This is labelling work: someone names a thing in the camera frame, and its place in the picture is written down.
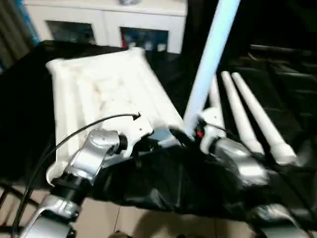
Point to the white plastic table leg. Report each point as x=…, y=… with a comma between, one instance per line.
x=213, y=62
x=262, y=119
x=237, y=111
x=216, y=96

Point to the white plastic table top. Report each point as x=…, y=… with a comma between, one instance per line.
x=99, y=86

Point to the black work mat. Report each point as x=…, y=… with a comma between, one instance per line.
x=272, y=99

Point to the red bottle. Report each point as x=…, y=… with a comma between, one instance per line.
x=123, y=41

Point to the dark low shelf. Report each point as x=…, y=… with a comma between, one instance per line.
x=280, y=50

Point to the white glass-door cabinet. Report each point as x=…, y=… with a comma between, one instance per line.
x=106, y=19

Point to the grey curtain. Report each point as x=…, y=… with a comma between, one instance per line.
x=15, y=37

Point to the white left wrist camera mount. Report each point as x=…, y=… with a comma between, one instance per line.
x=138, y=129

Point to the dark metal stand frame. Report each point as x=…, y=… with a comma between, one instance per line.
x=15, y=196

